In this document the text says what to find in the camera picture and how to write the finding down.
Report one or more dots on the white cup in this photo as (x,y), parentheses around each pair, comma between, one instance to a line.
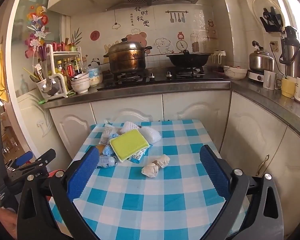
(268,80)

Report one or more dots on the white foam fruit net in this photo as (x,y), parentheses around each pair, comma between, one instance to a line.
(152,133)
(128,127)

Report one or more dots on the flower wall sticker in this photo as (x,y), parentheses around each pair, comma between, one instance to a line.
(37,30)

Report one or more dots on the steel kettle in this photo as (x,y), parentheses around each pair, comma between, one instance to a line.
(261,61)

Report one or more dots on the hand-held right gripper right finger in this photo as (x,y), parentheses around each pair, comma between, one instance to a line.
(213,172)

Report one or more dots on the black gas stove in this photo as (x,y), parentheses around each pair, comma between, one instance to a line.
(160,78)

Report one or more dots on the white hot plate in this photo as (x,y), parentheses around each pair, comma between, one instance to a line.
(256,76)

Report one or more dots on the black knife rack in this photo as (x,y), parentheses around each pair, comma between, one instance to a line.
(271,22)

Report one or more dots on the white patterned bowl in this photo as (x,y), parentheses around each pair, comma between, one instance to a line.
(234,73)

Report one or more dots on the black wok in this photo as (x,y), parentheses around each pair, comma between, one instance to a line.
(187,58)

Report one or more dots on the panda shaped container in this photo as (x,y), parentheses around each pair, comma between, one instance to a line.
(95,63)

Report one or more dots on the blue white checked tablecloth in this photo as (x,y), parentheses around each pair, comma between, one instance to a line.
(145,205)

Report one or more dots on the blue dotted cleaning cloth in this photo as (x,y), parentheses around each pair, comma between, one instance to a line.
(108,150)

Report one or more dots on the white plastic stand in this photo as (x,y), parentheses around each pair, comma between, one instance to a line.
(218,56)

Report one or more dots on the crumpled white paper wad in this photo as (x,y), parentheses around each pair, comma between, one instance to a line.
(150,170)
(163,160)

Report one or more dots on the steel pump thermos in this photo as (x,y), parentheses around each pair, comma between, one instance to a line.
(293,55)

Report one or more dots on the green plastic clip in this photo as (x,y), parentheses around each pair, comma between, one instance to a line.
(41,102)

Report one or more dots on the glass pot lid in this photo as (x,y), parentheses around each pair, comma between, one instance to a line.
(259,5)

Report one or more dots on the wall socket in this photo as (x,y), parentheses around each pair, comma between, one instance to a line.
(274,46)

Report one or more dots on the blue cartoon container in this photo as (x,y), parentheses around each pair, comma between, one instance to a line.
(95,76)

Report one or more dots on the yellow cup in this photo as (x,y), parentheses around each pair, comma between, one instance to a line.
(288,88)

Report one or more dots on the bundle of wooden chopsticks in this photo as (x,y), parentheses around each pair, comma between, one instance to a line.
(36,73)

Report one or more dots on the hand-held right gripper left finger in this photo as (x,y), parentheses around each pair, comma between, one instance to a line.
(81,172)

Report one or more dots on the green small sachet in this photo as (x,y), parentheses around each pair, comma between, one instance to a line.
(71,93)

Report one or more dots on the yellow hanging cloth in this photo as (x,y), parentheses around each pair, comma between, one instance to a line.
(1,80)

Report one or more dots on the steel ladle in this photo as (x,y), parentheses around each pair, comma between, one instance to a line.
(50,88)

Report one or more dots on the row of seasoning bottles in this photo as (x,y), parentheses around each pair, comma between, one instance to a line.
(70,68)

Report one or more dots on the large white bowl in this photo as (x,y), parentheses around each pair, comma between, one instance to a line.
(80,87)

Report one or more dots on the yellow green sponge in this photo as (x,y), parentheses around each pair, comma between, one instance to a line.
(128,145)

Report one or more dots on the white spice rack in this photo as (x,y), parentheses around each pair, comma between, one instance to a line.
(50,55)

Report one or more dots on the steel steamer pot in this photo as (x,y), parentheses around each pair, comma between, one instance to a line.
(127,57)

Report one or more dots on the red round wall sticker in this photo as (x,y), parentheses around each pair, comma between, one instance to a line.
(95,35)

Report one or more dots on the row of colourful small jars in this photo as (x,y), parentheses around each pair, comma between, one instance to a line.
(63,46)

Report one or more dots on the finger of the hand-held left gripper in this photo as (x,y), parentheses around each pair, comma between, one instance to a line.
(46,158)
(22,158)

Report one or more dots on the clear plastic bottle blue label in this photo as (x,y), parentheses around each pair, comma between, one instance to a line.
(107,162)

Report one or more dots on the white printed wrapper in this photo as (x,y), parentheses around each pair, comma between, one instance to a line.
(108,132)

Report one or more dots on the white blue wipes packet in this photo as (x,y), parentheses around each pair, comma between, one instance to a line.
(140,156)

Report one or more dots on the gold brown small box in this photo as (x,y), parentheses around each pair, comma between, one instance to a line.
(101,149)

